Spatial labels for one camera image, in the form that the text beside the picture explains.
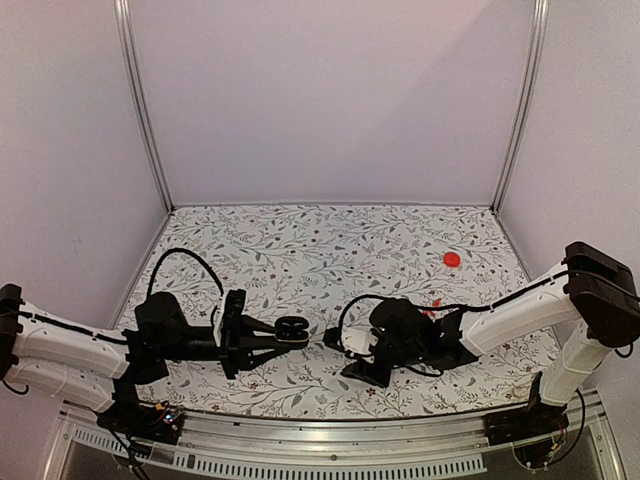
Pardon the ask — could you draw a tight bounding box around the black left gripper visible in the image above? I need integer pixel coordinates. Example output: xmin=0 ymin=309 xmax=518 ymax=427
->
xmin=159 ymin=315 xmax=289 ymax=381

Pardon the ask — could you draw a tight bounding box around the black earbud charging case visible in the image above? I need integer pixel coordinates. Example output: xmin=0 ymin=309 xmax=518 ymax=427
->
xmin=274 ymin=316 xmax=309 ymax=348

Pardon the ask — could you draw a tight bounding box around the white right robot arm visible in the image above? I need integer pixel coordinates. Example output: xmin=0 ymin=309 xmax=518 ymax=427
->
xmin=323 ymin=241 xmax=639 ymax=436

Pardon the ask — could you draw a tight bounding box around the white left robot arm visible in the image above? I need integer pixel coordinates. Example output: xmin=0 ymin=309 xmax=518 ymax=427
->
xmin=1 ymin=284 xmax=309 ymax=434

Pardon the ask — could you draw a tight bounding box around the red round charging case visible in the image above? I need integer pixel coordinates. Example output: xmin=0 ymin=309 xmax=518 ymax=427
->
xmin=443 ymin=252 xmax=461 ymax=268

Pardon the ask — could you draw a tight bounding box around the floral patterned table mat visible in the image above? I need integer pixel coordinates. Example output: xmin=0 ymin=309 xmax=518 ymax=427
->
xmin=119 ymin=205 xmax=559 ymax=420

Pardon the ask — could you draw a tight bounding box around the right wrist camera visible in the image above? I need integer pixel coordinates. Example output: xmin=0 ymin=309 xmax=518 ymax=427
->
xmin=323 ymin=327 xmax=379 ymax=358

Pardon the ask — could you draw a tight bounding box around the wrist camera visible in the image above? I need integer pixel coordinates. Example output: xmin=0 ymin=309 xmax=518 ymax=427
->
xmin=212 ymin=297 xmax=235 ymax=348
xmin=323 ymin=327 xmax=379 ymax=358

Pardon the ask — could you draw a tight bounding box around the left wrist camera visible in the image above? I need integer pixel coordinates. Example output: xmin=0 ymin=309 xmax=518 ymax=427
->
xmin=212 ymin=297 xmax=235 ymax=348

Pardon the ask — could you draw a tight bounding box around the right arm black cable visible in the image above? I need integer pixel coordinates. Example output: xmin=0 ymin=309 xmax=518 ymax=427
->
xmin=334 ymin=294 xmax=396 ymax=346

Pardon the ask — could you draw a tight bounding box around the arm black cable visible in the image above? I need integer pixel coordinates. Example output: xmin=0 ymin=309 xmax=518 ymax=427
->
xmin=147 ymin=248 xmax=226 ymax=306
xmin=334 ymin=294 xmax=396 ymax=346

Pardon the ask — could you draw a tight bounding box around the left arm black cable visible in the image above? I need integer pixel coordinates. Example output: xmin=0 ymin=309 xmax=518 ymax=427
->
xmin=147 ymin=248 xmax=226 ymax=306

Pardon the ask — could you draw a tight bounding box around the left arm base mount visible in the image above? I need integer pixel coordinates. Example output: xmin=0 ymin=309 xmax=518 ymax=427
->
xmin=96 ymin=380 xmax=184 ymax=445

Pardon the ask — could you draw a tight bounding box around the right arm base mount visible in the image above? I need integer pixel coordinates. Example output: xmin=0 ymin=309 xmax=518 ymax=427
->
xmin=482 ymin=372 xmax=569 ymax=446

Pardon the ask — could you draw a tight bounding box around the left aluminium frame post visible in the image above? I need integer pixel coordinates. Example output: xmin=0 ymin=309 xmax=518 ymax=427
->
xmin=113 ymin=0 xmax=175 ymax=214

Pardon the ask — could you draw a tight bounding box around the aluminium frame post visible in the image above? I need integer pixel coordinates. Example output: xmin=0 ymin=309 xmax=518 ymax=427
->
xmin=490 ymin=0 xmax=549 ymax=216
xmin=113 ymin=0 xmax=175 ymax=214

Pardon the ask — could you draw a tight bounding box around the right aluminium frame post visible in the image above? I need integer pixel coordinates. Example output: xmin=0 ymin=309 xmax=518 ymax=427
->
xmin=490 ymin=0 xmax=549 ymax=216

